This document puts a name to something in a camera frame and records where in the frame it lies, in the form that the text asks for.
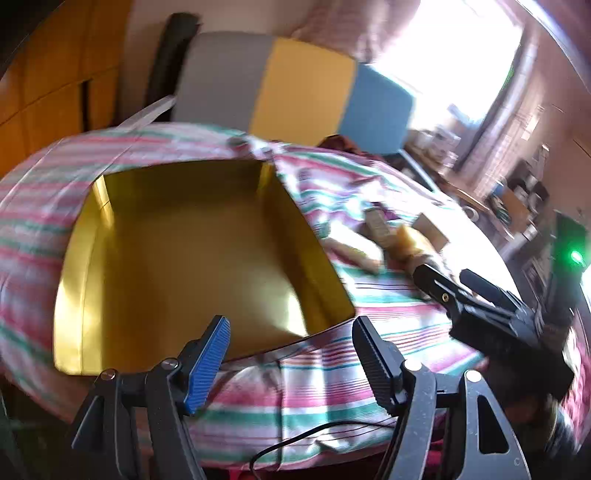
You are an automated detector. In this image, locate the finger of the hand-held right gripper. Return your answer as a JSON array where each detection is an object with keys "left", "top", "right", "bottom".
[
  {"left": 412, "top": 262, "right": 481, "bottom": 324},
  {"left": 459, "top": 269, "right": 532, "bottom": 319}
]

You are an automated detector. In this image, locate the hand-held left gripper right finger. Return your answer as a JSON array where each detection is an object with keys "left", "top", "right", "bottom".
[{"left": 352, "top": 316, "right": 532, "bottom": 480}]

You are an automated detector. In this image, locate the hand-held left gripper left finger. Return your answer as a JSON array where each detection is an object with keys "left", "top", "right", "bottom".
[{"left": 69, "top": 315, "right": 232, "bottom": 480}]

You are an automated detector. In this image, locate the gold metal tin box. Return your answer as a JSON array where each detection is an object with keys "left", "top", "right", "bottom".
[{"left": 53, "top": 159, "right": 356, "bottom": 377}]

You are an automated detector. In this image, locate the striped pink green cloth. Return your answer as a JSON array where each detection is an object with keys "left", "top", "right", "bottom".
[{"left": 0, "top": 122, "right": 591, "bottom": 472}]

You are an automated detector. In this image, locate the cluttered wooden desk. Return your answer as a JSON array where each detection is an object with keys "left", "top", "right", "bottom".
[{"left": 406, "top": 129, "right": 555, "bottom": 241}]

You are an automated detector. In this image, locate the dark red cloth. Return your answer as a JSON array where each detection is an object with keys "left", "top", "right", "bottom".
[{"left": 318, "top": 134, "right": 384, "bottom": 160}]

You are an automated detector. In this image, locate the pink side curtain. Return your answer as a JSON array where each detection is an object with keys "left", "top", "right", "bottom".
[{"left": 457, "top": 41, "right": 541, "bottom": 176}]

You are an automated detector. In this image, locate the bright window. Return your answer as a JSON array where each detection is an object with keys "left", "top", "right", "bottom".
[{"left": 383, "top": 0, "right": 522, "bottom": 139}]

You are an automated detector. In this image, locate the grey yellow blue chair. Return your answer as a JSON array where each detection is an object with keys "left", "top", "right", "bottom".
[{"left": 117, "top": 31, "right": 416, "bottom": 158}]

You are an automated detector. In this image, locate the wooden cabinet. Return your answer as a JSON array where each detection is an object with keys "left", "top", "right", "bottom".
[{"left": 0, "top": 0, "right": 134, "bottom": 176}]

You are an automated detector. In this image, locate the black cable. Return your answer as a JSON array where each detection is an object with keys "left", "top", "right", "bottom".
[{"left": 249, "top": 420, "right": 398, "bottom": 472}]

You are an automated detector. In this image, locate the black padded post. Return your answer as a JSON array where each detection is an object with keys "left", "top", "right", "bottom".
[{"left": 145, "top": 13, "right": 200, "bottom": 123}]

